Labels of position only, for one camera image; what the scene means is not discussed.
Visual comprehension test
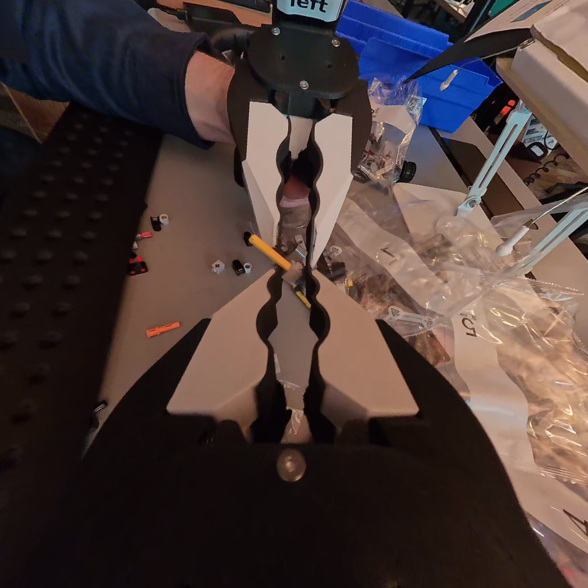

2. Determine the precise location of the small grey lego assembly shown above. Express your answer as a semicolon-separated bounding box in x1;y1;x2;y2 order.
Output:
248;233;306;288

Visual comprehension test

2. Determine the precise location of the round table with wooden edge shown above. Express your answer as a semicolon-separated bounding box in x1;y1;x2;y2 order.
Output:
496;57;588;152

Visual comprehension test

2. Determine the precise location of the black pointed flap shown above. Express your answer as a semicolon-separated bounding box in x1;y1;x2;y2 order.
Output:
404;28;536;83

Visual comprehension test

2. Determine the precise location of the black perforated pad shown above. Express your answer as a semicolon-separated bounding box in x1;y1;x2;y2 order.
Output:
0;103;164;506

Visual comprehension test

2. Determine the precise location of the pile of clear lego bags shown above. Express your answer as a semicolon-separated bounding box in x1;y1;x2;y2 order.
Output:
322;179;588;588

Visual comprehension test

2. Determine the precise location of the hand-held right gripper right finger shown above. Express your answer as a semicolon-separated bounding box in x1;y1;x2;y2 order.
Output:
303;269;420;444

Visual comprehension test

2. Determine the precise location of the white car print box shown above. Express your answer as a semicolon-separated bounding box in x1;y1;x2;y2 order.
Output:
464;0;588;92

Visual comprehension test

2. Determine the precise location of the clear bag of mixed parts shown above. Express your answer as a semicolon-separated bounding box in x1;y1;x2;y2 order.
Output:
354;78;423;184

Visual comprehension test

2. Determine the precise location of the metal rod with white tip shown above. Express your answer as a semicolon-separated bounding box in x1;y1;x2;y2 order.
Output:
439;55;497;92
495;184;588;257

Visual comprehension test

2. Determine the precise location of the person's left hand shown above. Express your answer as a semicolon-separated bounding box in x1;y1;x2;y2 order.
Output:
185;51;315;209

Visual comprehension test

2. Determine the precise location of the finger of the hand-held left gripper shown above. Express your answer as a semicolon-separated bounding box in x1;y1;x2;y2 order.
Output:
241;100;295;251
307;112;354;268

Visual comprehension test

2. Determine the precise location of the blue plastic bin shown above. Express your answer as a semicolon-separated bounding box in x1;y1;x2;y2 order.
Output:
335;0;503;127

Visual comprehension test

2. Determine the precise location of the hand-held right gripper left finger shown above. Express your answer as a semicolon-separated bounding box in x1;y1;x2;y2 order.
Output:
166;269;282;444

